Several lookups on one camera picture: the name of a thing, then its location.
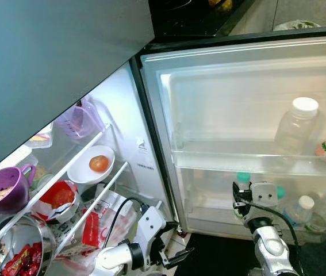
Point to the white bowl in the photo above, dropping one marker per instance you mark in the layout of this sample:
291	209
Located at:
82	172

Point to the small clear bottle white cap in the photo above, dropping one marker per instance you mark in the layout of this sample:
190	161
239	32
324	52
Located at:
305	202

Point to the small clear food container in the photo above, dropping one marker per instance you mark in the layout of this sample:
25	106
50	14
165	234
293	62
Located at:
39	138

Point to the red candy packets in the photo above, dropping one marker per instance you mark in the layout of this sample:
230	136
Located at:
25	259

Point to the steel pot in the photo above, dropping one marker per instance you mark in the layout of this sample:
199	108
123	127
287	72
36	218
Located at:
7	236

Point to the dark floor carpet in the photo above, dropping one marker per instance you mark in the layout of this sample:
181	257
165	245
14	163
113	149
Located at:
220	261

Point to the red white printed packet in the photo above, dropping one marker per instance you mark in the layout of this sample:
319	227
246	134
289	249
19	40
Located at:
91	230

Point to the red tomato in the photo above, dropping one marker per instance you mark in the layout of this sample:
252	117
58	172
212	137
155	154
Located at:
99	164

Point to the purple colander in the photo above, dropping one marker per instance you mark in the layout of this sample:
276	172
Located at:
13	190

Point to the silver freezer door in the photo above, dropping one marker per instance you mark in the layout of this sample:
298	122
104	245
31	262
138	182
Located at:
53	63

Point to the clear door shelf long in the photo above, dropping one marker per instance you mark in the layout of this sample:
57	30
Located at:
231	161

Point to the crumpled pale plastic bag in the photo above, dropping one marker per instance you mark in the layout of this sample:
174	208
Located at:
298	26

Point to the red white plastic bag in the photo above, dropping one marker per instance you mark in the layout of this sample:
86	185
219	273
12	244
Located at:
56	198

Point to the large clear bottle white cap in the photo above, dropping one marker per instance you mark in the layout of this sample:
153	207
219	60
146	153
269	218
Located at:
295	129

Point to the glass fridge shelf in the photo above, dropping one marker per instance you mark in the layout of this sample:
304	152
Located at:
50	185
94	204

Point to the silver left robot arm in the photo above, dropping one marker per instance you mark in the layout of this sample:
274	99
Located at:
111	259

